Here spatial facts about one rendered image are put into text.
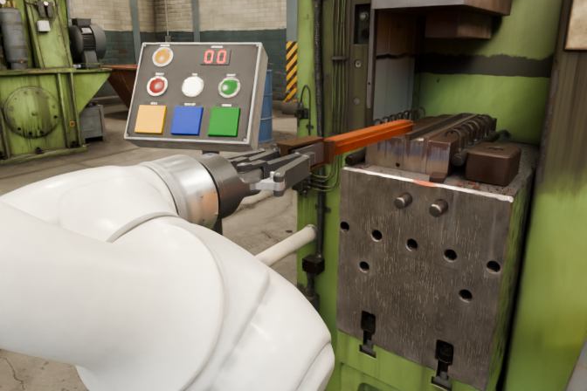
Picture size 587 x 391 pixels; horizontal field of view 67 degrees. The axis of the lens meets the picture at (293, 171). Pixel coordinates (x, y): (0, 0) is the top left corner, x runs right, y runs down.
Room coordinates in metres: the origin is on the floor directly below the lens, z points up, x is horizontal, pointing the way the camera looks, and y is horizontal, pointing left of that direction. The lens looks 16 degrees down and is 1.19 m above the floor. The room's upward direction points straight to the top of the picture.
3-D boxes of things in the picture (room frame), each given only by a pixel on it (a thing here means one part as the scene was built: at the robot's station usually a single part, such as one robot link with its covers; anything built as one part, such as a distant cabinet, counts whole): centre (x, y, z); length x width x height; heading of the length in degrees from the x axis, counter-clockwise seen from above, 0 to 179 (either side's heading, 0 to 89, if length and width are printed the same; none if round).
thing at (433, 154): (1.15, -0.38, 0.96); 0.42 x 0.20 x 0.09; 144
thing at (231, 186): (0.49, 0.08, 1.04); 0.09 x 0.08 x 0.07; 144
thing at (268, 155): (0.55, 0.05, 1.04); 0.11 x 0.01 x 0.04; 149
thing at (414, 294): (1.13, -0.43, 0.69); 0.56 x 0.38 x 0.45; 144
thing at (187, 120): (1.13, 0.27, 1.01); 0.07 x 0.05 x 0.07; 79
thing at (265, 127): (5.72, 0.56, 0.44); 0.59 x 0.59 x 0.88
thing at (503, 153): (0.93, -0.43, 0.95); 0.12 x 0.08 x 0.06; 144
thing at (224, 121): (1.11, 0.17, 1.01); 0.07 x 0.05 x 0.07; 79
